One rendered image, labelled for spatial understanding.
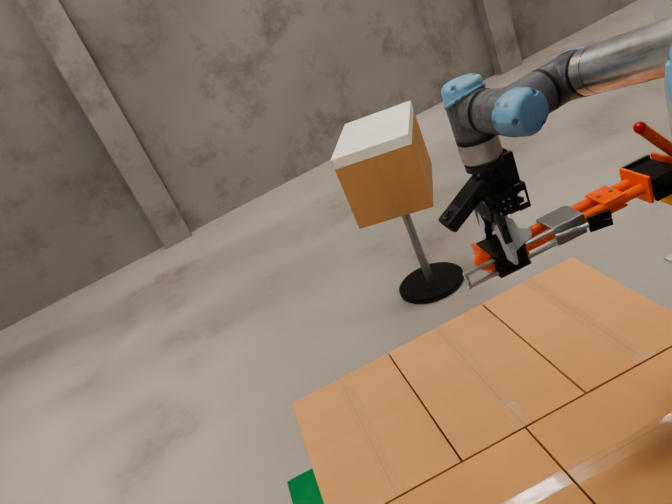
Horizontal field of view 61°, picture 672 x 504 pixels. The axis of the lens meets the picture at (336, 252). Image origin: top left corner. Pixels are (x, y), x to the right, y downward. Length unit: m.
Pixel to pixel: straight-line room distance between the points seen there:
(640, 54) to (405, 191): 2.05
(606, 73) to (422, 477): 1.16
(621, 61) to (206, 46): 5.47
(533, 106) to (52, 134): 5.55
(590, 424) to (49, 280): 5.63
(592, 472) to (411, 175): 1.69
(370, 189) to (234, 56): 3.61
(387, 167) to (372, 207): 0.23
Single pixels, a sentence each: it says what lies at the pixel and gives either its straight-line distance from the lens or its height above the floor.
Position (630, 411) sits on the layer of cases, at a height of 0.54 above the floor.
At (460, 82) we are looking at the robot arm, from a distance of 1.03.
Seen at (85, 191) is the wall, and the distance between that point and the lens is 6.25.
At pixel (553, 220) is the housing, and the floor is 1.22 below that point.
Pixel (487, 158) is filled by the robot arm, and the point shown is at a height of 1.41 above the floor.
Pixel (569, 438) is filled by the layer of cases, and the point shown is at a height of 0.54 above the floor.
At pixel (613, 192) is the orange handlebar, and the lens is 1.27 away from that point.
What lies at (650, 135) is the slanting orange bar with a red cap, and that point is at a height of 1.29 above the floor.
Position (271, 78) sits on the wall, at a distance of 6.30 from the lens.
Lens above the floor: 1.80
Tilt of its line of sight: 25 degrees down
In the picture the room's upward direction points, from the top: 24 degrees counter-clockwise
